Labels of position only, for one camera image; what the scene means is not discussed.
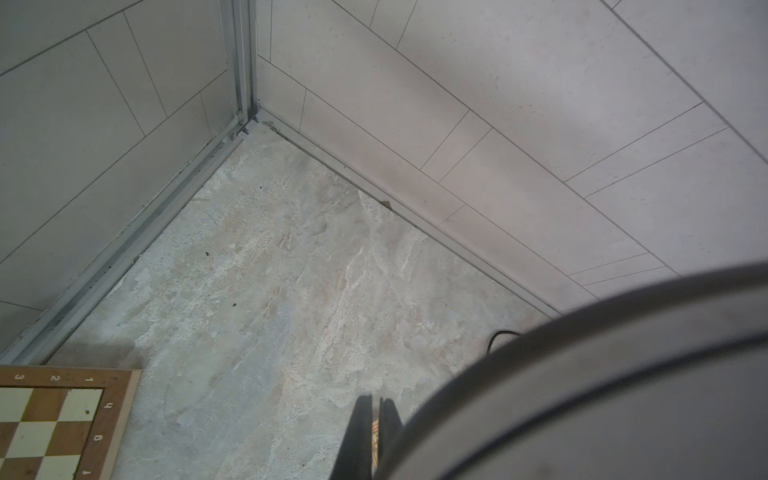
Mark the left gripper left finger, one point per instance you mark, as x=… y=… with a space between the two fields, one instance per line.
x=355 y=456

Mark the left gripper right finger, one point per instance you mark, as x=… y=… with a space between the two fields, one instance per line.
x=389 y=426

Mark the black white headphones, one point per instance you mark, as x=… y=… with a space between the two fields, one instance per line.
x=668 y=381

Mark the wooden chessboard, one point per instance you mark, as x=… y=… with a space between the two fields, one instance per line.
x=63 y=422

